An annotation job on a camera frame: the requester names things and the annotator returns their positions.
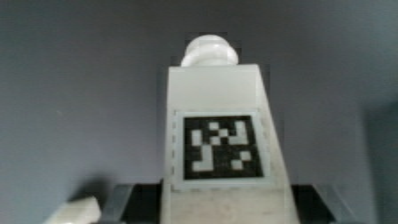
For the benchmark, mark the white table leg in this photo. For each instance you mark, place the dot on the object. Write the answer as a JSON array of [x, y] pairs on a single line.
[[225, 185]]

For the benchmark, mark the white U-shaped obstacle fence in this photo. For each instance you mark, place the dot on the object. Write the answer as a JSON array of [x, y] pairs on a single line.
[[76, 212]]

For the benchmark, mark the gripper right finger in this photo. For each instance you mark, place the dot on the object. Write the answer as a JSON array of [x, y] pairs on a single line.
[[335, 204]]

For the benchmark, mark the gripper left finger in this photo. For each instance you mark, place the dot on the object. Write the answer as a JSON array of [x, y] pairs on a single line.
[[115, 205]]

